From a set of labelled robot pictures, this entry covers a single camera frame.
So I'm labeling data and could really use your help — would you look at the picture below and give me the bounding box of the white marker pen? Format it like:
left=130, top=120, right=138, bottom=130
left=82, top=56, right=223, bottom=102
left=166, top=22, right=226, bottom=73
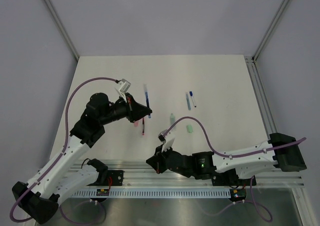
left=189, top=91, right=197, bottom=108

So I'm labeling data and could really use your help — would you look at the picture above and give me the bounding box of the white slotted cable duct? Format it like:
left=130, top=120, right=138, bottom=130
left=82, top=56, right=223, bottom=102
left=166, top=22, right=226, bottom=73
left=72, top=188, right=231, bottom=199

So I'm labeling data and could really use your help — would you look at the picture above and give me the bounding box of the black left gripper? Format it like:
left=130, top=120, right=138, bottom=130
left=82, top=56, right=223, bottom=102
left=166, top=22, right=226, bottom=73
left=99, top=92, right=152, bottom=126

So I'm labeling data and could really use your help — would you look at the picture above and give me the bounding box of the left aluminium corner post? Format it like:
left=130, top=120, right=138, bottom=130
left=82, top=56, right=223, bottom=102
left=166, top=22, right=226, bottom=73
left=42, top=0, right=80, bottom=62

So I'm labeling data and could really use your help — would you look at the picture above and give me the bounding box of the green highlighter cap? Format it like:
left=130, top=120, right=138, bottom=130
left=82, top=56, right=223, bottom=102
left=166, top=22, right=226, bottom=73
left=186, top=124, right=194, bottom=133

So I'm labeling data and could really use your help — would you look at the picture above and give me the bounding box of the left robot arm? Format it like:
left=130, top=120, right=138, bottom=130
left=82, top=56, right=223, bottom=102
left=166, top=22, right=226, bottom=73
left=12, top=92, right=153, bottom=225

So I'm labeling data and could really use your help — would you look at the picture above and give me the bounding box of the left controller board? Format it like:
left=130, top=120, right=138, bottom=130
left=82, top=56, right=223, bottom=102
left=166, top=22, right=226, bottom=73
left=96, top=188, right=110, bottom=197

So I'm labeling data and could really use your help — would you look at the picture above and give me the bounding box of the aluminium corner post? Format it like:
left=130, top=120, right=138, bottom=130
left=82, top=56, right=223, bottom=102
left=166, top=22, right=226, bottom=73
left=251, top=0, right=292, bottom=63
left=42, top=0, right=80, bottom=62

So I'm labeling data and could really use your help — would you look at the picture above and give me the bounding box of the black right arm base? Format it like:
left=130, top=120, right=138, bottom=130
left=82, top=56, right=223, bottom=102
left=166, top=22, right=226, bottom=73
left=211, top=169, right=251, bottom=188

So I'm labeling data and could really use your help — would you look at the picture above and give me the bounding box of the light blue pen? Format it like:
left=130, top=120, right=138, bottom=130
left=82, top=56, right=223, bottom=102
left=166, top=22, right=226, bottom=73
left=185, top=92, right=192, bottom=111

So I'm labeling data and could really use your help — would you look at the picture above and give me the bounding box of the right aluminium corner post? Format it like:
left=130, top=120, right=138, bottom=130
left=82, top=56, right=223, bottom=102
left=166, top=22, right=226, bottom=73
left=251, top=0, right=292, bottom=63

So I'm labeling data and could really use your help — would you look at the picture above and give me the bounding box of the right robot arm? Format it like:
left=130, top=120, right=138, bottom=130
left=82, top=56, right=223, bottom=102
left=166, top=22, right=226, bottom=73
left=146, top=133, right=307, bottom=185

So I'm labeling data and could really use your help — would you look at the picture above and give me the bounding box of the right side aluminium rail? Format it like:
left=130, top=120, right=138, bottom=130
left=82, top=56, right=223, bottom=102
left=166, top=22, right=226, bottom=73
left=244, top=56, right=277, bottom=136

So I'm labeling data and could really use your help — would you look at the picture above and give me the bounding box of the dark blue gel pen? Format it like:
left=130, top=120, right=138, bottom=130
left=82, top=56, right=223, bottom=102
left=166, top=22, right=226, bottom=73
left=143, top=84, right=151, bottom=119

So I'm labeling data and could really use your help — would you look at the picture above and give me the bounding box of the green highlighter pen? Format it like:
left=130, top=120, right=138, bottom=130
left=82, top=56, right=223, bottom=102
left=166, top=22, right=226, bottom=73
left=169, top=113, right=176, bottom=131

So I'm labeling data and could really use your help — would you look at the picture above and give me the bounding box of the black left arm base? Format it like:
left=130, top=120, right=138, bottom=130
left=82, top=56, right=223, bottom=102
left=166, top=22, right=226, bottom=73
left=85, top=158, right=124, bottom=187

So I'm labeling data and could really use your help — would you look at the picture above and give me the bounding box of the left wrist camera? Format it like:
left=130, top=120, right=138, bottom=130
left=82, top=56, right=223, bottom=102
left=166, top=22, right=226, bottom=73
left=115, top=78, right=131, bottom=101

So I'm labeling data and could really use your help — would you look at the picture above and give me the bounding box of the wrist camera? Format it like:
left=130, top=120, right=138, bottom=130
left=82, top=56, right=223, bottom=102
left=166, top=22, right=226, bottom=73
left=115, top=78, right=131, bottom=101
left=158, top=130, right=176, bottom=153

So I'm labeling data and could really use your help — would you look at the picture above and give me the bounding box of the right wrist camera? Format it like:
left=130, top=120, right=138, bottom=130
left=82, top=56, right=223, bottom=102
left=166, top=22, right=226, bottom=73
left=158, top=130, right=176, bottom=153

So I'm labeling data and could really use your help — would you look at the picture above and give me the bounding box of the controller board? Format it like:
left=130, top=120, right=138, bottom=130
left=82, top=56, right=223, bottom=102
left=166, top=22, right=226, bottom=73
left=230, top=189, right=247, bottom=200
left=96, top=188, right=110, bottom=197

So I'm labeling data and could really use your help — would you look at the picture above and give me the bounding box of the red gel pen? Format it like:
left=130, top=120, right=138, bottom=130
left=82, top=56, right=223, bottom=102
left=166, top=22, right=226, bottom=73
left=141, top=117, right=146, bottom=136

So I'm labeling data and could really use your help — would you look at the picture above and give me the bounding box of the right controller board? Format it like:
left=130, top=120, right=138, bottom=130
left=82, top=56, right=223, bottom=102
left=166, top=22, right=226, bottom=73
left=230, top=189, right=247, bottom=200

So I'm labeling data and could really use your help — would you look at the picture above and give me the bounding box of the aluminium rail frame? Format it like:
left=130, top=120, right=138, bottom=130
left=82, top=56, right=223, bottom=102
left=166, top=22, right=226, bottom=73
left=32, top=159, right=305, bottom=189

